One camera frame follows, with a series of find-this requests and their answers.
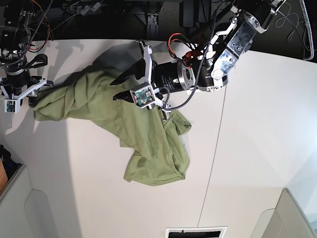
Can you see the metal table leg post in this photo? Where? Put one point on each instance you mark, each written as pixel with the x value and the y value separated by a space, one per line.
pixel 152 21

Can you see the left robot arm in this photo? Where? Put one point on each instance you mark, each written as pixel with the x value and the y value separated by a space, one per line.
pixel 204 66

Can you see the white table vent grille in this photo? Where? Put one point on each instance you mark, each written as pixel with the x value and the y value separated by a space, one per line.
pixel 207 232

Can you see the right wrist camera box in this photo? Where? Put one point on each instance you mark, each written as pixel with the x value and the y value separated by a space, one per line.
pixel 12 106

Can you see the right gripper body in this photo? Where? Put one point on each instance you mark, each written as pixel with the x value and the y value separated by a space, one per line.
pixel 19 83

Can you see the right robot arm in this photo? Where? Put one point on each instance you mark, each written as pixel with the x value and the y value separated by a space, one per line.
pixel 19 25

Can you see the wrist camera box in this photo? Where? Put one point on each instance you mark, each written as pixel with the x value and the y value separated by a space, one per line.
pixel 143 95
pixel 12 106

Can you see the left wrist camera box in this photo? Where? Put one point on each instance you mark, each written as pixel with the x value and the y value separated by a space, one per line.
pixel 143 95

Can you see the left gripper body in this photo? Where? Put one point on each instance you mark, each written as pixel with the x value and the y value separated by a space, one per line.
pixel 166 78

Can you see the green t-shirt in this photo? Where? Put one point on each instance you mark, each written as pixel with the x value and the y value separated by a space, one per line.
pixel 159 155

